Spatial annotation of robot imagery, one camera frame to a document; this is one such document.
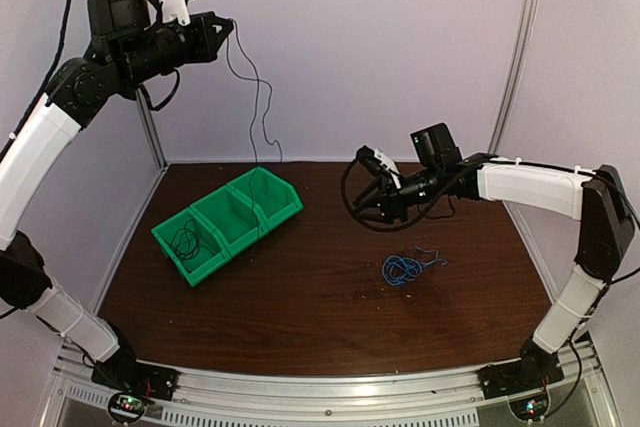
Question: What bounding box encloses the brown cable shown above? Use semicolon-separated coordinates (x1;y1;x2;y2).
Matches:
222;19;286;248

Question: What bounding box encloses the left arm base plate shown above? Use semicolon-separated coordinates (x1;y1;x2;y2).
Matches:
91;357;178;401

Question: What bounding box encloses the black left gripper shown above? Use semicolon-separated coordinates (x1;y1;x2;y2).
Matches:
115;9;234;88

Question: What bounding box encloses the left aluminium frame post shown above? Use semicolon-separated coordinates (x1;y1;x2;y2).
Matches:
135;90;168;174

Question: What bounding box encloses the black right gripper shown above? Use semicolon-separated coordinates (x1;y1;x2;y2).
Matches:
353;163;445;224

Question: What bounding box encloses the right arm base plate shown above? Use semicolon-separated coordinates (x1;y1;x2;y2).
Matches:
477;360;565;400

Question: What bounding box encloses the right green plastic bin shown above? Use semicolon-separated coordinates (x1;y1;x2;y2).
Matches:
228;167;304;231

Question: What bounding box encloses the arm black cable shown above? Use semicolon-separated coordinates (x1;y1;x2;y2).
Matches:
340;156;456;233
0;0;181;163

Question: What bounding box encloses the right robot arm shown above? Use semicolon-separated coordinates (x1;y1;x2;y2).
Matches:
340;123;639;389

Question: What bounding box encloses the left green plastic bin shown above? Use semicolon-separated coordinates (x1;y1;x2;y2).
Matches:
151;210;231;287

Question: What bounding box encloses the green plastic bin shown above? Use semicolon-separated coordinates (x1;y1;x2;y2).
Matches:
190;187;268;257
151;210;231;287
228;167;304;231

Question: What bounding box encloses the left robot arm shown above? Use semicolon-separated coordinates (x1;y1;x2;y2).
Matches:
1;0;234;391

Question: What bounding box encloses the right circuit board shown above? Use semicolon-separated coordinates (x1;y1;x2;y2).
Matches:
509;393;550;422

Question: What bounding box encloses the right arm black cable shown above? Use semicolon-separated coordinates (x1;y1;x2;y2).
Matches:
340;156;456;233

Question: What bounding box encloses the middle green plastic bin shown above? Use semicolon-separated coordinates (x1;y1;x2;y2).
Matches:
190;187;268;257

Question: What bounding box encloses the dark blue cable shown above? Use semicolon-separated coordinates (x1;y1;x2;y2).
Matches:
166;216;214;262

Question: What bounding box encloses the right aluminium frame post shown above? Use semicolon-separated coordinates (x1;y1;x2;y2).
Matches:
482;0;546;168

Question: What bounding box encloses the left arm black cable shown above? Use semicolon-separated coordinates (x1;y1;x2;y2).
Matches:
0;0;181;163

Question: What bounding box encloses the left circuit board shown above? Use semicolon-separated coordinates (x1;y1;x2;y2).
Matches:
107;393;147;423

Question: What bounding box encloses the circuit board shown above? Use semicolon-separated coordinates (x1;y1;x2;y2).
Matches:
509;393;550;422
107;393;147;423

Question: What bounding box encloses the light blue cable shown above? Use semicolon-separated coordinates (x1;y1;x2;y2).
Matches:
382;245;449;288

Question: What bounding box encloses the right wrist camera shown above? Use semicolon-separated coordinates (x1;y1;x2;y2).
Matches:
356;145;402;188

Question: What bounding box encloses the aluminium frame post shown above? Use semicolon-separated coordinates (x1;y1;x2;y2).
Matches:
135;90;168;174
482;0;546;168

